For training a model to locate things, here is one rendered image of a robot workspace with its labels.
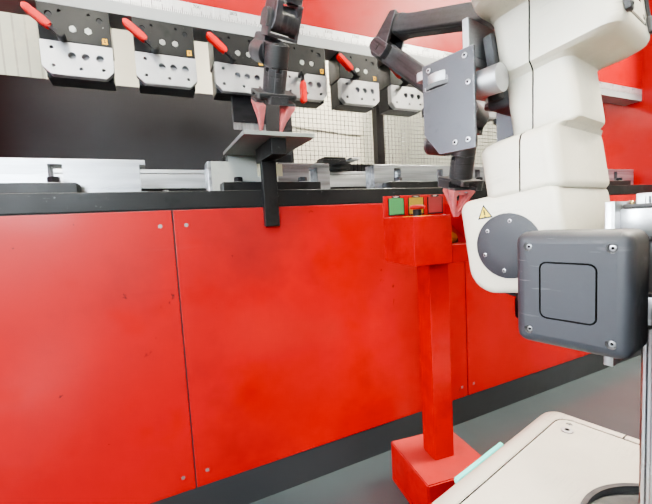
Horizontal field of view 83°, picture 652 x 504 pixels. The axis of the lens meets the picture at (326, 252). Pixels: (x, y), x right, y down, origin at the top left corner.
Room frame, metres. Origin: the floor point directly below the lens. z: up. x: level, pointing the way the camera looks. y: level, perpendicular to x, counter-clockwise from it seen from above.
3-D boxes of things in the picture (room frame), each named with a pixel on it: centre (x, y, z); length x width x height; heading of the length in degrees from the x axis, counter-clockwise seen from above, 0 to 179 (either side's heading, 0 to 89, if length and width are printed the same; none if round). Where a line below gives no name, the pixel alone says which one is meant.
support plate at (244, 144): (1.02, 0.15, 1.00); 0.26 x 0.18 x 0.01; 25
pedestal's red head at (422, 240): (0.98, -0.28, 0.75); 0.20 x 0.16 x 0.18; 107
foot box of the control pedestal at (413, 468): (0.95, -0.29, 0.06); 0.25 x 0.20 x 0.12; 17
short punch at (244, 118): (1.16, 0.21, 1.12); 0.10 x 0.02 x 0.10; 115
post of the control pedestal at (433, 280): (0.98, -0.28, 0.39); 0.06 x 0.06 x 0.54; 17
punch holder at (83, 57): (0.97, 0.60, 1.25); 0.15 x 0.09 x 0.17; 115
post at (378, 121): (2.25, -0.35, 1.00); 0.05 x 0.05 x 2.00; 25
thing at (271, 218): (0.99, 0.13, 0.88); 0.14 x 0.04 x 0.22; 25
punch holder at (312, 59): (1.23, 0.05, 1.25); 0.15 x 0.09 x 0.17; 115
